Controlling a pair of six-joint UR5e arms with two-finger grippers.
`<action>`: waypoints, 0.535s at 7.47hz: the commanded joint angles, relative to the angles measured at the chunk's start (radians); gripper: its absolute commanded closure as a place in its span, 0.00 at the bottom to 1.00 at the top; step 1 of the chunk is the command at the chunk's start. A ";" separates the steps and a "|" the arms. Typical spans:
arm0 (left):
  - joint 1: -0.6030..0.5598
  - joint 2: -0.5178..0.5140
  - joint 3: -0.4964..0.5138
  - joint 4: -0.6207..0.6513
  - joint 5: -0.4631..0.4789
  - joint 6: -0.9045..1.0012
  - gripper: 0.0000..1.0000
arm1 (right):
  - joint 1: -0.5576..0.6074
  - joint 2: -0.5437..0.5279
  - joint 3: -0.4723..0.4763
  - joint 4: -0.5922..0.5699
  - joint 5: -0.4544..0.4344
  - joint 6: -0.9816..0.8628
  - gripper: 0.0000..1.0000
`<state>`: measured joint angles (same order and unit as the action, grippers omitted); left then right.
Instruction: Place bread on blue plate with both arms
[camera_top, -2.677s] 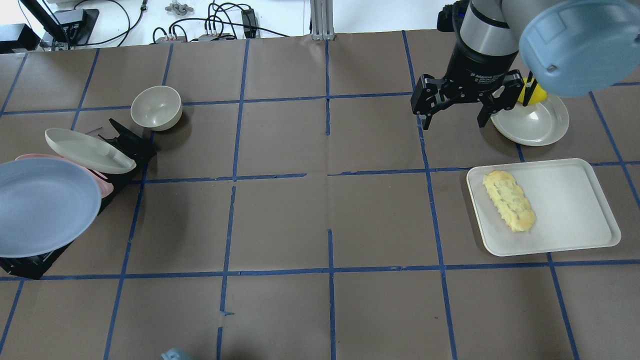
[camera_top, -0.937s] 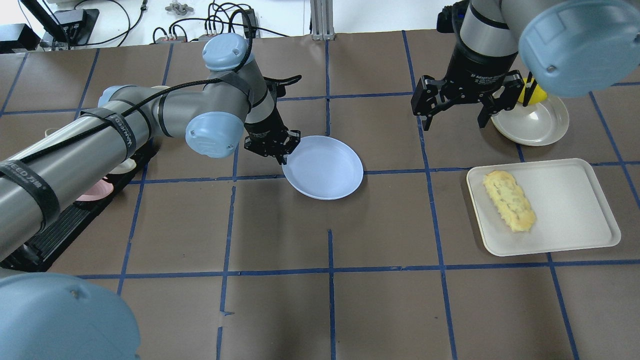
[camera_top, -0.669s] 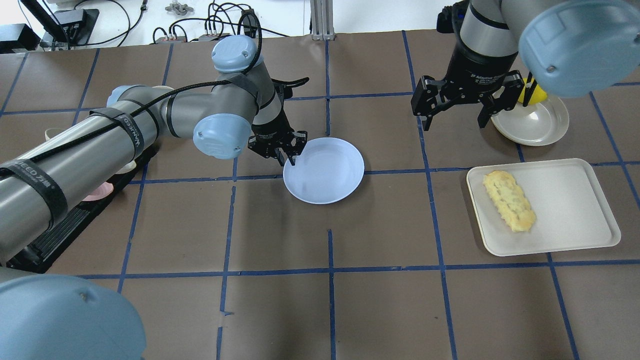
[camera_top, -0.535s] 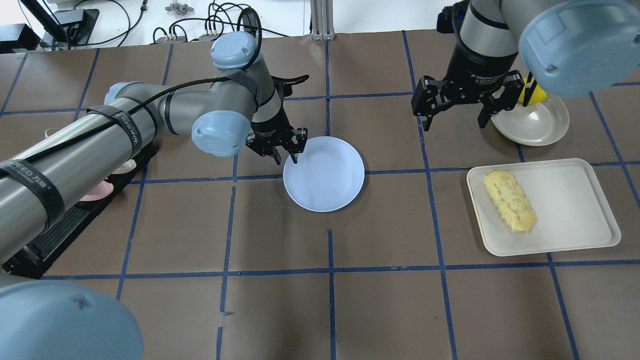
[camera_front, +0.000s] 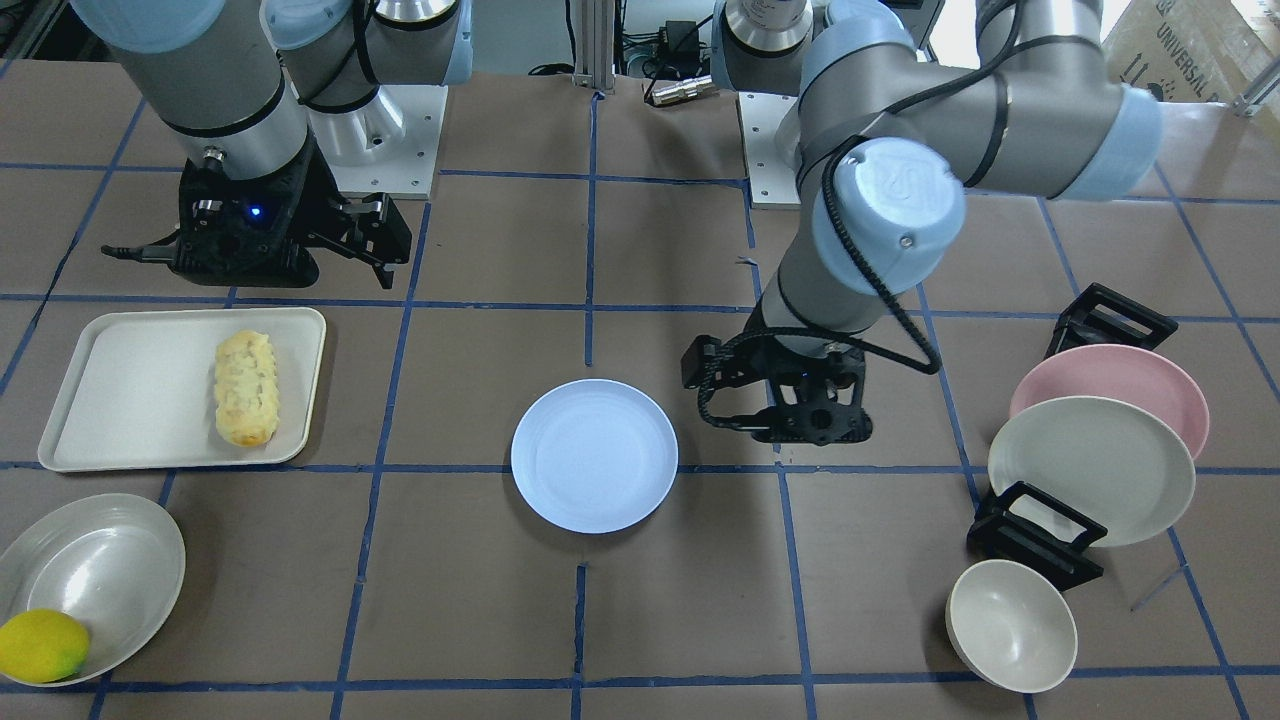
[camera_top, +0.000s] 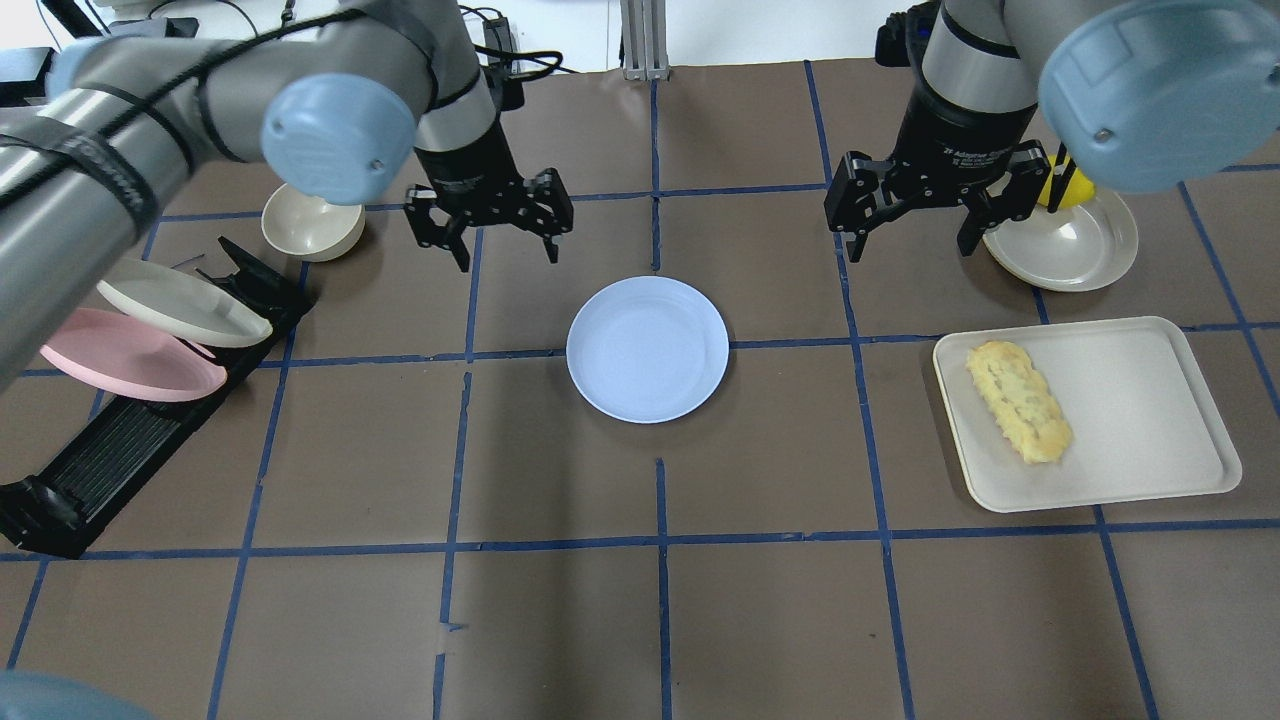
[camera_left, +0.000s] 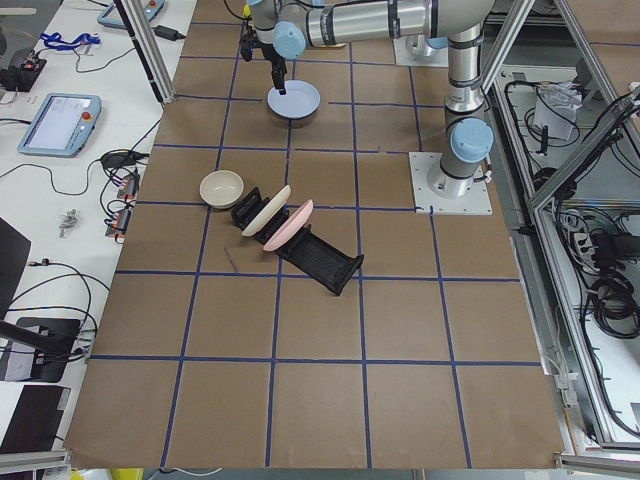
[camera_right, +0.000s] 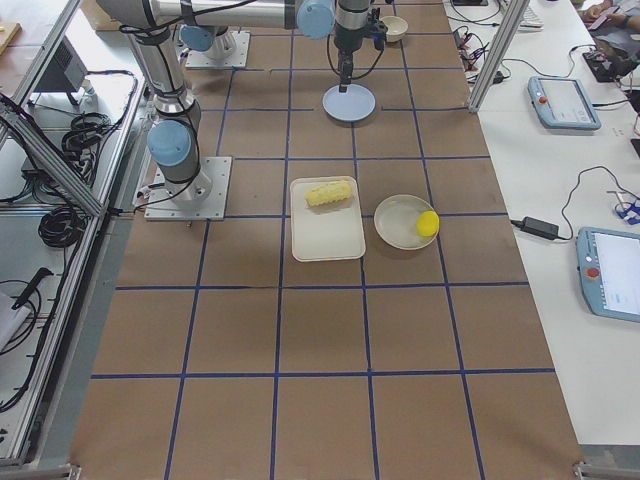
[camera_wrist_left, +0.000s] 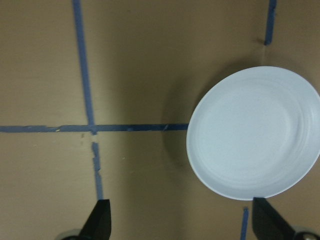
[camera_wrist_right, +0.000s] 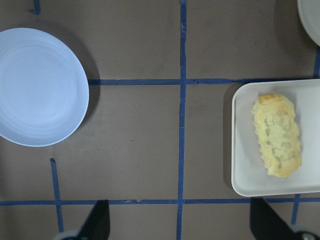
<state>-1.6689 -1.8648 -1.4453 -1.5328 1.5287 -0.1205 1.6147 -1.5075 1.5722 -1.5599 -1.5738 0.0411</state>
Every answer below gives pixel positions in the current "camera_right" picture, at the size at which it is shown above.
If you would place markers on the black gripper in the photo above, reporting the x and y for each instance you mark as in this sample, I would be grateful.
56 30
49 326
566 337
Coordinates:
344 39

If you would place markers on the light blue plate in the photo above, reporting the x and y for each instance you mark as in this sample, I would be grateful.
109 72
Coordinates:
353 105

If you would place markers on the yellow bread loaf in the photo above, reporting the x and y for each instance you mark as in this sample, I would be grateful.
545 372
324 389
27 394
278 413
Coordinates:
328 193

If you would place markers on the beige bowl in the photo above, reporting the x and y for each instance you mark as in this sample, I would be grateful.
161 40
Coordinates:
397 28

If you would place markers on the white rectangular tray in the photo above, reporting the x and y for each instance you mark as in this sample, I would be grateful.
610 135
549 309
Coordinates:
328 232

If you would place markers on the beige shallow dish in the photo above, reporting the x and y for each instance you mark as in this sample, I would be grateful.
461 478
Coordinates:
395 221

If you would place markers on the yellow lemon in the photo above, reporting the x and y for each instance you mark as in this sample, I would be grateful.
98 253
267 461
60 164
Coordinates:
428 224

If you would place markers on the blue teach pendant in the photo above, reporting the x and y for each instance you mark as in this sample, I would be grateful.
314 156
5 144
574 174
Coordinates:
562 104
608 267

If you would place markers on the black power adapter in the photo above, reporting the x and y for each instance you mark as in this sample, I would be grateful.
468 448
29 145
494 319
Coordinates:
540 228

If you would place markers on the grey control box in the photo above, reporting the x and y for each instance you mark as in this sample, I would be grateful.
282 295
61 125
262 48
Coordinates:
64 72

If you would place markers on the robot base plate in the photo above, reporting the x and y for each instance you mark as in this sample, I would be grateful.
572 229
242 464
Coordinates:
204 199
226 51

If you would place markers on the aluminium frame post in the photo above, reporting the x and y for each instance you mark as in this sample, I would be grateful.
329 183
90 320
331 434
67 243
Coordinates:
498 47

